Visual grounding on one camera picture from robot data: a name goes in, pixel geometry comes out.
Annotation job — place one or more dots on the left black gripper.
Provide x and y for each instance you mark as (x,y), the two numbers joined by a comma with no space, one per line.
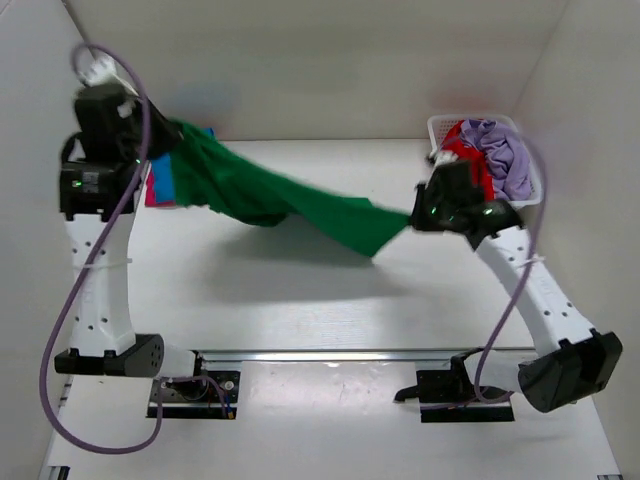
(168,132)

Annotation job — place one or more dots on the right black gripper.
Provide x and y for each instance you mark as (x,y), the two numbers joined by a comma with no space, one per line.
(418,219)

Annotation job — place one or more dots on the green t shirt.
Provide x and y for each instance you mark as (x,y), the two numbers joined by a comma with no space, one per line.
(256,196)

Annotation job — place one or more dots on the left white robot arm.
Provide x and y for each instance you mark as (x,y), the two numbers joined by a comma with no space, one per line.
(100,182)

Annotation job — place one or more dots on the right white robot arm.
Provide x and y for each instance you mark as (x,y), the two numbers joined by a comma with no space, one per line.
(573,360)

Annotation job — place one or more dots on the red t shirt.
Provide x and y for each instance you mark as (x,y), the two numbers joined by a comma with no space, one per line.
(454,143)

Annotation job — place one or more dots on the folded blue t shirt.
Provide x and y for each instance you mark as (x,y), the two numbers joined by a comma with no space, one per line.
(162,182)

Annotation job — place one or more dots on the lilac t shirt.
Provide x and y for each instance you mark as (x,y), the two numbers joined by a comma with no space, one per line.
(506,157)

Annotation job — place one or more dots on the white plastic basket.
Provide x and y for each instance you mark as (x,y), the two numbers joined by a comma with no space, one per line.
(439,125)

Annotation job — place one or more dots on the folded pink t shirt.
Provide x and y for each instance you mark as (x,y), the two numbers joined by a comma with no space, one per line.
(150,200)

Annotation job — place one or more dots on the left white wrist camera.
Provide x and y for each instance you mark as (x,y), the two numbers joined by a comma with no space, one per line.
(102,71)

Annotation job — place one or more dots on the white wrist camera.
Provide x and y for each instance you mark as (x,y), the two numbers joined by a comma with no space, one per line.
(102,71)
(441,157)

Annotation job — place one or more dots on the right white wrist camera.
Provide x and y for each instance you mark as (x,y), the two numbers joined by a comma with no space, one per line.
(441,157)

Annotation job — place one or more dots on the silver aluminium rail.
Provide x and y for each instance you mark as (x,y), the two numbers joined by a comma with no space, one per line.
(331,356)

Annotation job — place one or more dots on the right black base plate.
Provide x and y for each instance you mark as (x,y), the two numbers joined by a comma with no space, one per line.
(445,393)

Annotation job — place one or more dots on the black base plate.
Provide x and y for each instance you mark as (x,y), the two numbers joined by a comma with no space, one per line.
(199,400)
(445,393)

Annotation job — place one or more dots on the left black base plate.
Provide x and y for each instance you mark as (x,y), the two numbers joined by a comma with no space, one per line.
(199,400)

